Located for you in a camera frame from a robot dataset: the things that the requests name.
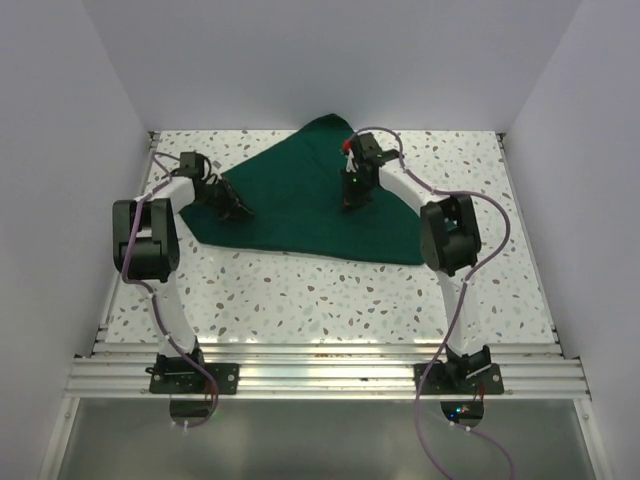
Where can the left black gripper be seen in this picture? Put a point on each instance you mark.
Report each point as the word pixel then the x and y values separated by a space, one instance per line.
pixel 239 209

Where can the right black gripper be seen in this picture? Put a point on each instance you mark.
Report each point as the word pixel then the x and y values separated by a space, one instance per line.
pixel 352 200

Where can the green surgical cloth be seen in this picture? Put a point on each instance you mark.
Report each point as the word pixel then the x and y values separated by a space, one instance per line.
pixel 294 189

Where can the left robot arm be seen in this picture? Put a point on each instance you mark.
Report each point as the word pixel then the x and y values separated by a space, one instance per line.
pixel 146 251

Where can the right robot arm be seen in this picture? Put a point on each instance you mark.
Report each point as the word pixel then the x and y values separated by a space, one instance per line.
pixel 449 239

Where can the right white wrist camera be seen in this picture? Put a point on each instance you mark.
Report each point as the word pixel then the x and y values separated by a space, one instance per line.
pixel 350 153

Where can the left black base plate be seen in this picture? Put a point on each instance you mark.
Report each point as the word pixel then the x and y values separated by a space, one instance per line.
pixel 226 376

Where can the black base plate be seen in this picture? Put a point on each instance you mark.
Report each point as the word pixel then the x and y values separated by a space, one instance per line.
pixel 226 376
pixel 440 381

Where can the aluminium mounting rail frame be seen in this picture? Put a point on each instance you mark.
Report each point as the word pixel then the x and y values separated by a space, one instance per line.
pixel 326 350

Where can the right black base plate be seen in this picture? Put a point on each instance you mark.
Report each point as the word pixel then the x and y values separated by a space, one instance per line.
pixel 440 381

